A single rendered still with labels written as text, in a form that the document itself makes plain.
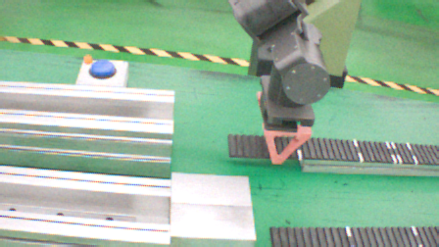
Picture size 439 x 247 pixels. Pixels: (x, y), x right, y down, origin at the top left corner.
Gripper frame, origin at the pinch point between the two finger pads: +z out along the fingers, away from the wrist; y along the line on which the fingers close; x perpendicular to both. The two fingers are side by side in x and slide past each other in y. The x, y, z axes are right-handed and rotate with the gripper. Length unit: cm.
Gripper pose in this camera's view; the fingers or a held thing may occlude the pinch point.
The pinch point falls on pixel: (275, 147)
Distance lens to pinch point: 76.8
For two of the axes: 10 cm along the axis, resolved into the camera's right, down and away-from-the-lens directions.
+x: 9.9, 0.7, 0.9
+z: -1.1, 8.0, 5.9
